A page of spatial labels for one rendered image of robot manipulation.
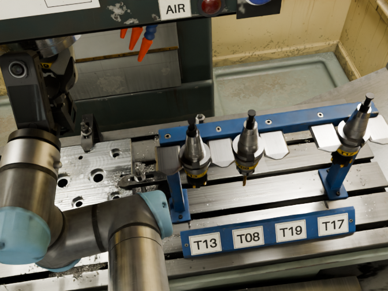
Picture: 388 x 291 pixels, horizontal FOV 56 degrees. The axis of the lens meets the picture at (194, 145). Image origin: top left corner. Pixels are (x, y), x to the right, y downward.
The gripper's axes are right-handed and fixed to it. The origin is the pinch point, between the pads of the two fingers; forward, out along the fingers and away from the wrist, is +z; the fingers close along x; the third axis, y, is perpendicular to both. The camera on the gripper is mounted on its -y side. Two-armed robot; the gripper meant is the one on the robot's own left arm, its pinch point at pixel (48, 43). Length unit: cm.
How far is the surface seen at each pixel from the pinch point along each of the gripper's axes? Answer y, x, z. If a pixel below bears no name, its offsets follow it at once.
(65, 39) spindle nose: -5.5, 5.6, -6.2
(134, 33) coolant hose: -3.7, 15.3, -4.1
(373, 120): 23, 61, -6
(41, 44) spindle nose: -6.6, 2.8, -8.2
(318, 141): 23, 48, -10
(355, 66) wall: 80, 97, 63
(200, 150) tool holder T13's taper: 19.5, 24.0, -11.7
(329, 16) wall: 68, 88, 83
